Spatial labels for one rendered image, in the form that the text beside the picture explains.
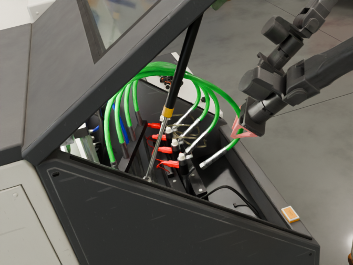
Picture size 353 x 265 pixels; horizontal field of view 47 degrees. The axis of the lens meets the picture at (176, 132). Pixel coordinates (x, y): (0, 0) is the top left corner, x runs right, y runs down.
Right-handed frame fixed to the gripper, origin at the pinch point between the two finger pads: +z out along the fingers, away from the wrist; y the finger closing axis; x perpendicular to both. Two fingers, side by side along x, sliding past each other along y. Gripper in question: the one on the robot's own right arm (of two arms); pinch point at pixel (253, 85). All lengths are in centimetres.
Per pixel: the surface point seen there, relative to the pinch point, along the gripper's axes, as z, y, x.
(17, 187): 21, 52, 61
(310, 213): 59, -111, -51
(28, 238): 32, 45, 62
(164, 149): 31.4, 13.4, 10.3
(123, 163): 38.0, 24.2, 18.0
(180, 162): 26.2, 10.9, 20.3
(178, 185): 35.6, 4.8, 18.2
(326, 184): 48, -123, -73
